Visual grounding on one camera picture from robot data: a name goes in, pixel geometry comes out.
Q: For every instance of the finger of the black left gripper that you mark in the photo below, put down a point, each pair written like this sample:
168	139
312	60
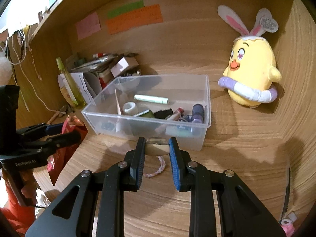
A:
52	144

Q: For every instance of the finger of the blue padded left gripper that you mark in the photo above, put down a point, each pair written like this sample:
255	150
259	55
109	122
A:
55	128

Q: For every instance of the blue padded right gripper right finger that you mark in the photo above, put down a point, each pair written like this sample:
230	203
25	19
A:
179	160

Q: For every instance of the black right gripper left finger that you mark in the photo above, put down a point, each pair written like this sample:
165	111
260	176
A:
135	160

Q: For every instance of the wooden block with braided ring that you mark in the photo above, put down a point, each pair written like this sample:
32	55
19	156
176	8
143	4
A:
158	147

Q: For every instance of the dark purple cosmetic bottle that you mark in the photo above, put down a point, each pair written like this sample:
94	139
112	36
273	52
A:
197	114

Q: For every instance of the pink cosmetic tube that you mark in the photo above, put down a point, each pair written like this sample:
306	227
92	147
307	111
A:
122	126

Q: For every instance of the small blue black card pack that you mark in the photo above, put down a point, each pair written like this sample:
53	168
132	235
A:
108	126

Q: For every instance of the left hand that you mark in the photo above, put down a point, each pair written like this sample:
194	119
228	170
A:
30	184

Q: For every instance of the mint white tube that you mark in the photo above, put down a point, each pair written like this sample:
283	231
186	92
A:
178	131

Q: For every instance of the yellow green spray bottle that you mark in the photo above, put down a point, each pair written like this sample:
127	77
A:
70	85

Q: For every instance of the pink lipstick tube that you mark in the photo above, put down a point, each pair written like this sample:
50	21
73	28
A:
176	115

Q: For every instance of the dark green bottle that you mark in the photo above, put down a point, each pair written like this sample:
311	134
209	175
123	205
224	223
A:
161	114

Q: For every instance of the clear plastic storage bin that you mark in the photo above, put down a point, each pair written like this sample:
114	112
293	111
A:
170	105

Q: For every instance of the white tape roll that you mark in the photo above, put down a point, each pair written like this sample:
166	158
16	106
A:
130	108

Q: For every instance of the white folded paper box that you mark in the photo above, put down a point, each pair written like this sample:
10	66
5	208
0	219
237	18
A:
87	83

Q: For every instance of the white green stick tube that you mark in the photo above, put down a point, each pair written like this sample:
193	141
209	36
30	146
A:
151	99

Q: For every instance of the orange jacket sleeve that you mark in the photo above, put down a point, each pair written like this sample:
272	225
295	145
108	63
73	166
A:
20	218

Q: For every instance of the red box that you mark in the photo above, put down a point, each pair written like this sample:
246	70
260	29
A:
105	77

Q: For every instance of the small white carton box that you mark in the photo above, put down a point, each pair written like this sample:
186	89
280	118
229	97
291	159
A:
123	65

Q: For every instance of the yellow chick plush toy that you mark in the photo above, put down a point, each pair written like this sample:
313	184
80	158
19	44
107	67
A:
251	70

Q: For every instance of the pink sticky note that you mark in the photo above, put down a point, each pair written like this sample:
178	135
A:
88	26

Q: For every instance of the pink toy figure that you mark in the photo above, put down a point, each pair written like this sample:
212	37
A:
288	227

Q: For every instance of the green sticky note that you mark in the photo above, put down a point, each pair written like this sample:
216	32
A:
125	8

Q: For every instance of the orange sticky note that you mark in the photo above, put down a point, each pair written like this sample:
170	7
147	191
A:
135	18

